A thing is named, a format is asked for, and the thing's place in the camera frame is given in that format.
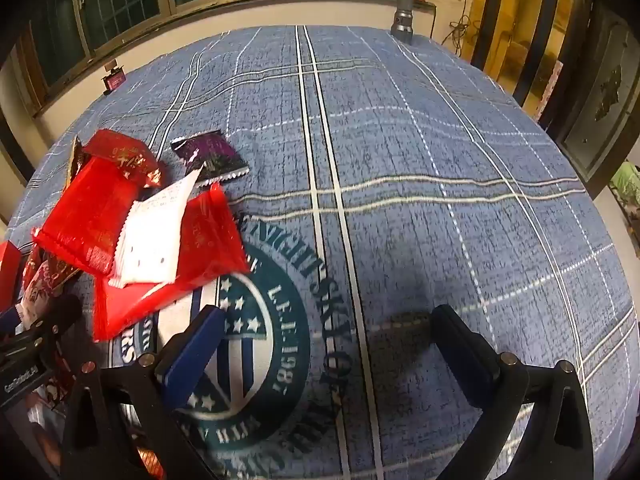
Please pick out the green cloth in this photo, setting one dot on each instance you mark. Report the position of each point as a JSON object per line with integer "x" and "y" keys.
{"x": 627, "y": 180}

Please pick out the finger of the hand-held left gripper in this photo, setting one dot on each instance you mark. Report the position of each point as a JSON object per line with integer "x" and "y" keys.
{"x": 55, "y": 317}

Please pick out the yellow black striped curtain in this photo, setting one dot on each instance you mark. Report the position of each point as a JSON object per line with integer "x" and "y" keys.
{"x": 500, "y": 10}

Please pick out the small red device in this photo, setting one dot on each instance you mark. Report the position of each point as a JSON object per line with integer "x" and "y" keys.
{"x": 113, "y": 80}

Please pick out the red gold-print snack packet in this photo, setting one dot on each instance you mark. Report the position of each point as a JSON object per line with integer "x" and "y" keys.
{"x": 122, "y": 157}

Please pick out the large red snack packet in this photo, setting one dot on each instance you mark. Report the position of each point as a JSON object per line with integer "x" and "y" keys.
{"x": 205, "y": 265}

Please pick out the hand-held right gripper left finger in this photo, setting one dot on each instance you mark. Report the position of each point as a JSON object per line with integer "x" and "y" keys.
{"x": 192, "y": 360}

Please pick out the gold brown snack packet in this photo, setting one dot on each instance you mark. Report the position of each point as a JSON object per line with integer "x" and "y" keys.
{"x": 74, "y": 165}

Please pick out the white snack packet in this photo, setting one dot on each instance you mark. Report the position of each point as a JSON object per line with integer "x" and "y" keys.
{"x": 150, "y": 240}

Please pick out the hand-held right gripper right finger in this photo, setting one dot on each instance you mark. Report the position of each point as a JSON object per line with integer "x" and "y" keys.
{"x": 462, "y": 355}

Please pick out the pink cartoon snack packet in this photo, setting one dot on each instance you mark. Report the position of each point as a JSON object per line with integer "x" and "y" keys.
{"x": 45, "y": 280}

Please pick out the red gift box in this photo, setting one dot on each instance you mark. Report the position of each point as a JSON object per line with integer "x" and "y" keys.
{"x": 7, "y": 270}

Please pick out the purple snack packet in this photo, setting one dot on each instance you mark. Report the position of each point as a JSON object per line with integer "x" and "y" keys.
{"x": 212, "y": 157}

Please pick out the red floral snack packet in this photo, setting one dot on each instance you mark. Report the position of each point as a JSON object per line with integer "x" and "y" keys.
{"x": 57, "y": 390}

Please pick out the blue plaid blanket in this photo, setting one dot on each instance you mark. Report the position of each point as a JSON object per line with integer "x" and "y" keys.
{"x": 425, "y": 210}

